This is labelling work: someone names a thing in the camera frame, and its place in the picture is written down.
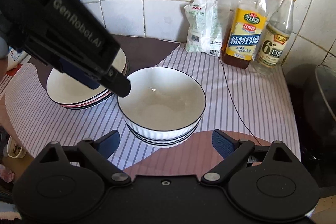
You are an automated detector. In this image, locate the white sun plate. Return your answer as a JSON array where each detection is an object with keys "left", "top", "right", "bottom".
[{"left": 46, "top": 48, "right": 127, "bottom": 105}]

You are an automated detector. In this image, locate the white ribbed bowl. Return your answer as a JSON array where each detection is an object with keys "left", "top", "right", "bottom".
[
  {"left": 126, "top": 118, "right": 201, "bottom": 140},
  {"left": 117, "top": 67, "right": 206, "bottom": 131},
  {"left": 128, "top": 125, "right": 198, "bottom": 148}
]

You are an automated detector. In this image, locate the person left hand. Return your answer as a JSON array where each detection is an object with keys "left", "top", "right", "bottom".
[{"left": 0, "top": 38, "right": 9, "bottom": 81}]

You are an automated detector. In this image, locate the striped pink table mat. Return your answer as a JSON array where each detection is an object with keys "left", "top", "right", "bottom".
[{"left": 1, "top": 36, "right": 300, "bottom": 176}]

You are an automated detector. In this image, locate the black pot with lid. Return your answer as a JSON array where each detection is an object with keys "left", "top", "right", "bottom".
[{"left": 286, "top": 64, "right": 335, "bottom": 198}]

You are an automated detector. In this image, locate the white salt bag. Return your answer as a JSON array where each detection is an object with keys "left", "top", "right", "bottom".
[{"left": 184, "top": 0, "right": 224, "bottom": 57}]

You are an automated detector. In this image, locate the white vinegar bottle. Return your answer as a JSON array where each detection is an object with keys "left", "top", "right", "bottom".
[{"left": 252, "top": 0, "right": 296, "bottom": 75}]

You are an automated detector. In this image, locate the cooking wine bottle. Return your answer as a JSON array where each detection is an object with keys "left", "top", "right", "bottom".
[{"left": 222, "top": 0, "right": 267, "bottom": 69}]

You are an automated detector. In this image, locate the black power cable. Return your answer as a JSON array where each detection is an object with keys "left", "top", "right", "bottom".
[{"left": 219, "top": 57, "right": 263, "bottom": 146}]

